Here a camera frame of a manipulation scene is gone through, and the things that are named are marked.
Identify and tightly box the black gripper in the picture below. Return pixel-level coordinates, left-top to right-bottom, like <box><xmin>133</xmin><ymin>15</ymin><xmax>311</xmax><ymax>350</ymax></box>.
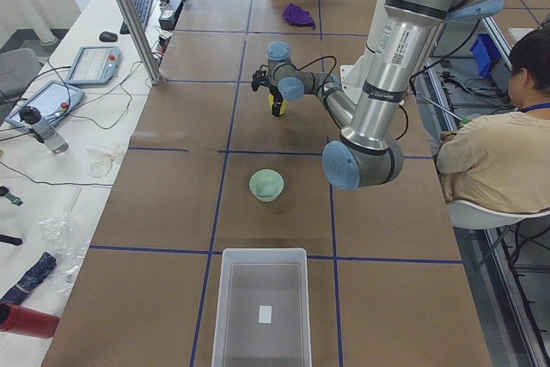
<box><xmin>268</xmin><ymin>85</ymin><xmax>283</xmax><ymax>117</ymax></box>

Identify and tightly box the yellow plastic cup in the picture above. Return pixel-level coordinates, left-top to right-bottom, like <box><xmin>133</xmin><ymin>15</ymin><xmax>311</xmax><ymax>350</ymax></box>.
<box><xmin>268</xmin><ymin>98</ymin><xmax>286</xmax><ymax>117</ymax></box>

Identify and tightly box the light green bowl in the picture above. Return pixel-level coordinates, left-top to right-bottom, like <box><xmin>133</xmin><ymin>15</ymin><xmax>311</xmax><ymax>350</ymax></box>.
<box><xmin>249</xmin><ymin>169</ymin><xmax>284</xmax><ymax>202</ymax></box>

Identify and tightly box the purple cloth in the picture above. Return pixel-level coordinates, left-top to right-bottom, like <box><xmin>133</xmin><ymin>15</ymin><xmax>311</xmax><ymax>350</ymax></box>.
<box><xmin>282</xmin><ymin>3</ymin><xmax>316</xmax><ymax>29</ymax></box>

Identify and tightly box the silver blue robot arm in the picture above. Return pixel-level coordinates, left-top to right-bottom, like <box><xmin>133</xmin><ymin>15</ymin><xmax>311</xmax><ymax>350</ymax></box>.
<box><xmin>252</xmin><ymin>0</ymin><xmax>504</xmax><ymax>190</ymax></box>

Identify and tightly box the black power box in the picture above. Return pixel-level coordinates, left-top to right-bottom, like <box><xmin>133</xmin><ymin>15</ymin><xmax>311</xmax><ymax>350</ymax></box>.
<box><xmin>158</xmin><ymin>0</ymin><xmax>183</xmax><ymax>31</ymax></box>

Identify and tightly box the translucent white plastic box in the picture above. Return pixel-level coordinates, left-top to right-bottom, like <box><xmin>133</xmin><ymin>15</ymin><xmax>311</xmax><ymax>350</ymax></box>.
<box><xmin>211</xmin><ymin>248</ymin><xmax>313</xmax><ymax>366</ymax></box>

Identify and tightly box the black keyboard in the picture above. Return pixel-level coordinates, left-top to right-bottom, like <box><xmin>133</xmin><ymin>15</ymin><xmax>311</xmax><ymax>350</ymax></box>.
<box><xmin>131</xmin><ymin>0</ymin><xmax>155</xmax><ymax>28</ymax></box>

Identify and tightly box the black computer mouse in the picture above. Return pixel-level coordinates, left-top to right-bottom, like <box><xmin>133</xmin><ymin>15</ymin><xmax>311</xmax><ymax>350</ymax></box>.
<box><xmin>99</xmin><ymin>31</ymin><xmax>118</xmax><ymax>42</ymax></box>

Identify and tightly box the white crumpled cloth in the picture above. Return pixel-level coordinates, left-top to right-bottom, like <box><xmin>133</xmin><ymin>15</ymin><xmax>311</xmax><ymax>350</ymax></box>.
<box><xmin>86</xmin><ymin>144</ymin><xmax>125</xmax><ymax>178</ymax></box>

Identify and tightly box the teach pendant far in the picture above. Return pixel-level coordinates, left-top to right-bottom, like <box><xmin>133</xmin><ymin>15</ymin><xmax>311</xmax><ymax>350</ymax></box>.
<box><xmin>65</xmin><ymin>46</ymin><xmax>121</xmax><ymax>87</ymax></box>

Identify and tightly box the teach pendant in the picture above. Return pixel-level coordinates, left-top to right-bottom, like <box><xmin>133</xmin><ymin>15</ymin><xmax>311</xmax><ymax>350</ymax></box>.
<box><xmin>65</xmin><ymin>46</ymin><xmax>121</xmax><ymax>87</ymax></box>
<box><xmin>5</xmin><ymin>81</ymin><xmax>84</xmax><ymax>128</ymax></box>

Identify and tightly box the white chair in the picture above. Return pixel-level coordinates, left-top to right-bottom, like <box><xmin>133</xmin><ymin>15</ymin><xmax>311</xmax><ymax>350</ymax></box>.
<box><xmin>447</xmin><ymin>200</ymin><xmax>549</xmax><ymax>229</ymax></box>

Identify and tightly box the blue storage bin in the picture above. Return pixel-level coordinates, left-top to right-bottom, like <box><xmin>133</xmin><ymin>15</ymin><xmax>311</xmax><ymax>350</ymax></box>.
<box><xmin>470</xmin><ymin>34</ymin><xmax>501</xmax><ymax>78</ymax></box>

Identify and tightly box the teach pendant near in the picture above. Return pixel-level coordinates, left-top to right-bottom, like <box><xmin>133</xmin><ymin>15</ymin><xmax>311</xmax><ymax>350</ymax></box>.
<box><xmin>5</xmin><ymin>81</ymin><xmax>84</xmax><ymax>128</ymax></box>

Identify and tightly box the seated person beige shirt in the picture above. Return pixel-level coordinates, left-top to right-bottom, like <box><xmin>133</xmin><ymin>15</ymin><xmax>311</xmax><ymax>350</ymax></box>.
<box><xmin>436</xmin><ymin>28</ymin><xmax>549</xmax><ymax>213</ymax></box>

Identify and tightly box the clear water bottle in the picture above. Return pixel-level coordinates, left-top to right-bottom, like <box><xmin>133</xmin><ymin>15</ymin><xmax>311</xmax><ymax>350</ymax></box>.
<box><xmin>19</xmin><ymin>106</ymin><xmax>69</xmax><ymax>154</ymax></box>

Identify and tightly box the crumpled clear plastic wrap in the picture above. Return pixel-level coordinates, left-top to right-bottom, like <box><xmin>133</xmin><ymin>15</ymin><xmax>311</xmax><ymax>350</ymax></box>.
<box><xmin>39</xmin><ymin>187</ymin><xmax>89</xmax><ymax>296</ymax></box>

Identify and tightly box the folded blue umbrella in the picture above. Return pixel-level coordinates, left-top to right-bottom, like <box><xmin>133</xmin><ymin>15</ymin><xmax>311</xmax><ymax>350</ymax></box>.
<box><xmin>1</xmin><ymin>252</ymin><xmax>57</xmax><ymax>305</ymax></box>

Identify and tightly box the red thermos bottle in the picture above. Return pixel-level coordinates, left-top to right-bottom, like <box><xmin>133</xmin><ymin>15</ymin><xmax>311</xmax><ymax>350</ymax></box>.
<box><xmin>1</xmin><ymin>303</ymin><xmax>60</xmax><ymax>339</ymax></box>

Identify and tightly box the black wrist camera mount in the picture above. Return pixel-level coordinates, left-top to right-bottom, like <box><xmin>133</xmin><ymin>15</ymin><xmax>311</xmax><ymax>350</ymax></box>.
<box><xmin>251</xmin><ymin>68</ymin><xmax>269</xmax><ymax>92</ymax></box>

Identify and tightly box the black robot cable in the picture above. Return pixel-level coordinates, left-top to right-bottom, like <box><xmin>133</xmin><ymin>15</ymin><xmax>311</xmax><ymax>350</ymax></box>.
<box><xmin>296</xmin><ymin>55</ymin><xmax>339</xmax><ymax>84</ymax></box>

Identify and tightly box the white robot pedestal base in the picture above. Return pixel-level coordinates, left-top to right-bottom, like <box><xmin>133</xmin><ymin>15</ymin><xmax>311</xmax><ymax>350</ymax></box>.
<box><xmin>339</xmin><ymin>62</ymin><xmax>368</xmax><ymax>104</ymax></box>

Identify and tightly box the aluminium frame post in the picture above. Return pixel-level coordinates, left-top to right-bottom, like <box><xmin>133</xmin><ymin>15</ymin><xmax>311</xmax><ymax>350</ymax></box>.
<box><xmin>116</xmin><ymin>0</ymin><xmax>162</xmax><ymax>85</ymax></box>

